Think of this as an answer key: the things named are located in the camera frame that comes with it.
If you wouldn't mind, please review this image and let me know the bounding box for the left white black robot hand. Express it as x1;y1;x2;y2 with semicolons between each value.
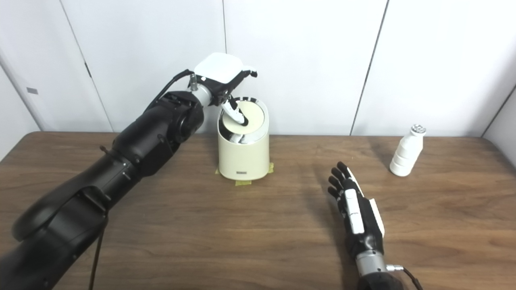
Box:
189;52;258;126

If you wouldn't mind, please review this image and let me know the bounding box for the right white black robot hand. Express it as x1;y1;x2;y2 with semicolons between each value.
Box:
327;162;385;260

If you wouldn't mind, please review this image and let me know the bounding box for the cream round bin lid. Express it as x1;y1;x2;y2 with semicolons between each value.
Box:
223;101;265;135

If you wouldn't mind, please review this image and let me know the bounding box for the small white plastic bottle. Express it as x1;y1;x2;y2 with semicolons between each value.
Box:
389;124;427;177

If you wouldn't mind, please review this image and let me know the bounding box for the cream-colored bin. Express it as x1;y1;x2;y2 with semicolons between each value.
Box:
218;97;270;181

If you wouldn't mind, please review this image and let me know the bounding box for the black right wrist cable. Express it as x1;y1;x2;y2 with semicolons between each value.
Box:
401;267;424;290

